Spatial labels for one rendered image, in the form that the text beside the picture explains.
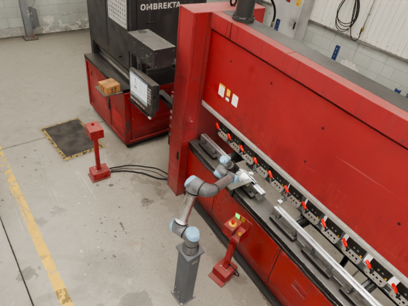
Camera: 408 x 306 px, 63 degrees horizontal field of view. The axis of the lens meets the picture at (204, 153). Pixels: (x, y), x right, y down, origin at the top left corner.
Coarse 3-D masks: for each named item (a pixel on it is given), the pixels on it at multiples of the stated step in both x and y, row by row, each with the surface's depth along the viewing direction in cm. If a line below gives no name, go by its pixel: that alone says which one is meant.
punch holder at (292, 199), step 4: (288, 188) 276; (292, 188) 273; (292, 192) 274; (296, 192) 270; (300, 192) 266; (292, 196) 275; (296, 196) 271; (300, 196) 268; (304, 196) 267; (288, 200) 280; (292, 200) 276; (296, 200) 272; (300, 200) 269; (304, 200) 274; (292, 204) 278; (296, 204) 273; (300, 204) 272
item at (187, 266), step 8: (200, 248) 281; (184, 256) 273; (192, 256) 274; (184, 264) 279; (192, 264) 280; (176, 272) 300; (184, 272) 285; (192, 272) 290; (176, 280) 307; (184, 280) 294; (192, 280) 301; (176, 288) 312; (184, 288) 302; (192, 288) 312; (176, 296) 321; (184, 296) 311; (192, 296) 325; (184, 304) 319
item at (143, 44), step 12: (132, 36) 322; (144, 36) 324; (156, 36) 327; (132, 48) 331; (144, 48) 313; (156, 48) 305; (168, 48) 310; (144, 60) 321; (156, 60) 309; (168, 60) 318; (144, 72) 358
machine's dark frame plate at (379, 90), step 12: (228, 12) 299; (252, 24) 280; (264, 24) 284; (276, 36) 263; (300, 48) 249; (312, 60) 233; (324, 60) 235; (336, 72) 221; (348, 72) 223; (360, 84) 210; (372, 84) 212; (384, 96) 201; (396, 96) 203
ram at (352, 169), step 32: (224, 64) 304; (256, 64) 268; (224, 96) 317; (256, 96) 279; (288, 96) 249; (320, 96) 226; (256, 128) 290; (288, 128) 258; (320, 128) 233; (352, 128) 211; (288, 160) 268; (320, 160) 240; (352, 160) 218; (384, 160) 199; (320, 192) 249; (352, 192) 225; (384, 192) 205; (352, 224) 232; (384, 224) 211; (384, 256) 217
